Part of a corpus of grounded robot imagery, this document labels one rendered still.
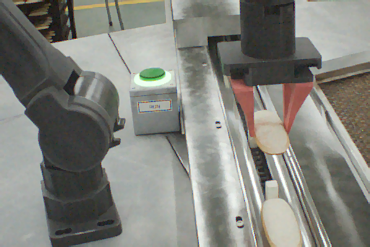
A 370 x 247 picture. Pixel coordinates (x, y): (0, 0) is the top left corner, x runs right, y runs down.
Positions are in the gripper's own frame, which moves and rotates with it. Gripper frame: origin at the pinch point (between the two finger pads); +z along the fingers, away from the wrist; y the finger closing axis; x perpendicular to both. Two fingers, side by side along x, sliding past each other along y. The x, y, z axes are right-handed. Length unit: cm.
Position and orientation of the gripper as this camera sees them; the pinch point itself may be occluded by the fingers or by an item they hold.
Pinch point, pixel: (269, 126)
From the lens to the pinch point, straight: 64.7
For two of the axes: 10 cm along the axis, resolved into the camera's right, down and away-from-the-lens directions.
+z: 0.7, 8.8, 4.6
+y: 10.0, -0.9, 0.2
